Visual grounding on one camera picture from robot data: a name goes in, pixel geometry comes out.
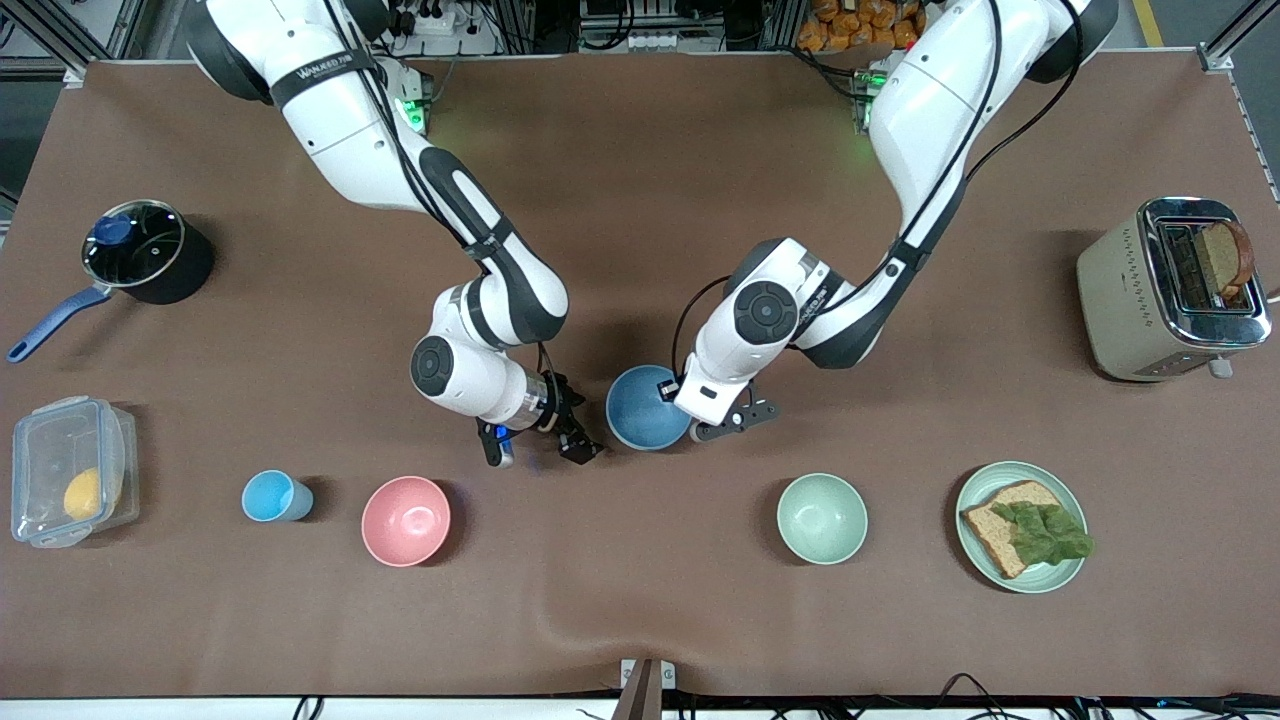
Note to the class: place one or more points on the white power strip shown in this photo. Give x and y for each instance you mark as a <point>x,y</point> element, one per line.
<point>430,20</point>

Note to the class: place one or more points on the blue cup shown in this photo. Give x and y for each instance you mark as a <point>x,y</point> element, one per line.
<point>268,496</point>

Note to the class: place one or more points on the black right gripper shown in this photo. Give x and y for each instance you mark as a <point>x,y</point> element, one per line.
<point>562,407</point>

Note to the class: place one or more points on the left arm base green light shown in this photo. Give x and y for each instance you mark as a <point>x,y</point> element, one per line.
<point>868,95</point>

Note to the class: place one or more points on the glass lid with blue knob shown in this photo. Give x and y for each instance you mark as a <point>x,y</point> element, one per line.
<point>135,245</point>

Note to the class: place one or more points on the silver toaster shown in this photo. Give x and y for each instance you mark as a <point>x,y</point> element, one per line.
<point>1115,290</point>

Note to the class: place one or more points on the green bowl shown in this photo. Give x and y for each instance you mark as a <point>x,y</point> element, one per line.
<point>822,518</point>

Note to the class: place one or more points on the clear plastic food container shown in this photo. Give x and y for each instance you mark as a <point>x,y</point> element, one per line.
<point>128,480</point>

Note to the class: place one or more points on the toast slice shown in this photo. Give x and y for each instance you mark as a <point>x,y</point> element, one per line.
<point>1222,255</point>

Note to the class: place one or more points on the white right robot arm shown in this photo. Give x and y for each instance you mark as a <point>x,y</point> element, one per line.
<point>350,130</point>

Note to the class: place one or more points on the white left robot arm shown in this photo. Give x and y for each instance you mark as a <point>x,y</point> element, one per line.
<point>930,110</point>

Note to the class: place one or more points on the orange snack bag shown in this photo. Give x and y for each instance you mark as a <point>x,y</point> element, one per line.
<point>850,25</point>

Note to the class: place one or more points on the aluminium frame profile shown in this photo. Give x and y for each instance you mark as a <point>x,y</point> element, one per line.
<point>1235,35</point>
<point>60,35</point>

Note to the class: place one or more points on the pink bowl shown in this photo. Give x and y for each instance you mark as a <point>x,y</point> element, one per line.
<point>405,520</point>

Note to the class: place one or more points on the brown bread slice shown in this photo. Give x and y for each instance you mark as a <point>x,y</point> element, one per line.
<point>985,530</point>

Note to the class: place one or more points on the brown table cloth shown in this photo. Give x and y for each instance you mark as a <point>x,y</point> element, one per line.
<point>640,200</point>

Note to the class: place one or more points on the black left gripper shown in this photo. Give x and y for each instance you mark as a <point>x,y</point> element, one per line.
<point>667,384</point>

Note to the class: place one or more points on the green lettuce leaf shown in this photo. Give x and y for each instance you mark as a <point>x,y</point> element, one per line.
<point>1045,535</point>

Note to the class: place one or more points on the yellow lemon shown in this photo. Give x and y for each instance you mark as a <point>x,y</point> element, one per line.
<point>82,494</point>

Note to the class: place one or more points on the blue bowl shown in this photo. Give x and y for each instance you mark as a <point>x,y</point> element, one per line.
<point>640,410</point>

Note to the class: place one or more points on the green plate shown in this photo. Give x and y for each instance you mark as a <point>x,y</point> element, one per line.
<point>1035,578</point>

